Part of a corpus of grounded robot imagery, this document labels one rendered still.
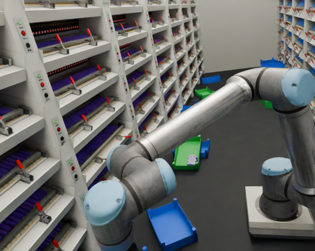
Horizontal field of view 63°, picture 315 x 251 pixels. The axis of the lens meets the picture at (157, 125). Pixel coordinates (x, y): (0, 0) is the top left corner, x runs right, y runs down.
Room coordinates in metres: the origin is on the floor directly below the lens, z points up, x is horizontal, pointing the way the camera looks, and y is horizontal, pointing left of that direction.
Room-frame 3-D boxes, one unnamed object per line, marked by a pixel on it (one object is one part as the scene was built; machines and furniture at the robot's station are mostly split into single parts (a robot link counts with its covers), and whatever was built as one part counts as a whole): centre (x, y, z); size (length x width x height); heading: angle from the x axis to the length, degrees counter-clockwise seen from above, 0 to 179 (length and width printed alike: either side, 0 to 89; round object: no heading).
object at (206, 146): (2.00, -0.25, 0.04); 0.30 x 0.20 x 0.08; 69
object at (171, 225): (1.17, 0.04, 0.04); 0.30 x 0.20 x 0.08; 13
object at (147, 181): (0.53, 0.05, 0.77); 0.12 x 0.12 x 0.09; 30
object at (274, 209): (1.07, -0.55, 0.15); 0.19 x 0.19 x 0.10
